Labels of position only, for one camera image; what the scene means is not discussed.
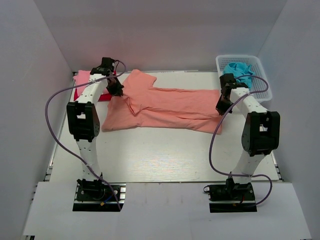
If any salmon orange t-shirt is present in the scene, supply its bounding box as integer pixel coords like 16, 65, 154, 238
101, 69, 221, 133

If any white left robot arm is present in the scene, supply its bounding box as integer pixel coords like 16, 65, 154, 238
66, 57, 124, 181

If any white plastic basket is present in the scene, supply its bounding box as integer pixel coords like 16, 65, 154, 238
215, 54, 273, 103

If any crumpled blue t-shirt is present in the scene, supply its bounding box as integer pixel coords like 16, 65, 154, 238
223, 62, 256, 88

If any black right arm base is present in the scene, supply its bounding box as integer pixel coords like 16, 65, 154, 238
203, 177, 257, 213

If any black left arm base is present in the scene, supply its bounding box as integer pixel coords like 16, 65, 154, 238
72, 179, 126, 212

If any folded red t-shirt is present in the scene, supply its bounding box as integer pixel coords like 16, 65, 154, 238
73, 86, 112, 102

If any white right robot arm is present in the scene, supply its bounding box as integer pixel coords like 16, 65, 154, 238
216, 73, 281, 200

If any folded light pink t-shirt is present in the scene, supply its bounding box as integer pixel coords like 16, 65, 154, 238
73, 70, 90, 86

